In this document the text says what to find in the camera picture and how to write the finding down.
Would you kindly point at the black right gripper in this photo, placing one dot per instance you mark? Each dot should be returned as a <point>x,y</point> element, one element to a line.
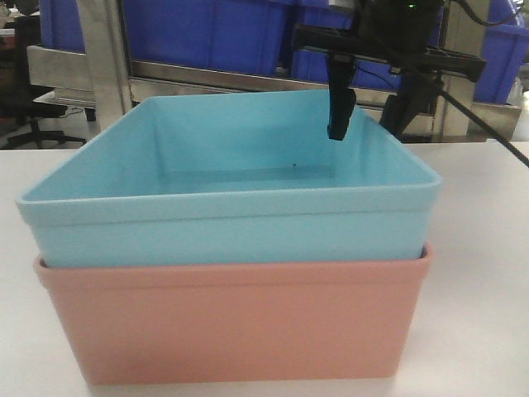
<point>394,33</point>

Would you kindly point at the light blue plastic box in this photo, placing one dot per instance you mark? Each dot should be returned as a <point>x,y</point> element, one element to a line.
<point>233,178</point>

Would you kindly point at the pink plastic box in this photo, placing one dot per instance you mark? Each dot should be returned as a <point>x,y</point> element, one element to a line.
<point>236,322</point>

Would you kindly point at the stainless steel shelf rack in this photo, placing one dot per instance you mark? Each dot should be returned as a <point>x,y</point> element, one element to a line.
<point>105,78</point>

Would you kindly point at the blue bin upper right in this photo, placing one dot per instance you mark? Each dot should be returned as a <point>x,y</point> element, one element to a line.
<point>311,66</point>

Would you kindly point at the blue bin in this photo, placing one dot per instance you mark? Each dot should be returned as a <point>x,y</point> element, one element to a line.
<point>504,50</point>
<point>233,36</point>
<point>311,66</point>

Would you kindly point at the blue bin far right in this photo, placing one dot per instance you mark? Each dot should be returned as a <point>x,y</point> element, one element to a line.
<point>504,50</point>

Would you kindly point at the blue bin upper left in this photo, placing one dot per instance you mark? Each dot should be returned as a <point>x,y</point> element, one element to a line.
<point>233,36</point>

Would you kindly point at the black office chair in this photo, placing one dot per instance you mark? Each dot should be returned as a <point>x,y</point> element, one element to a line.
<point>20,102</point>

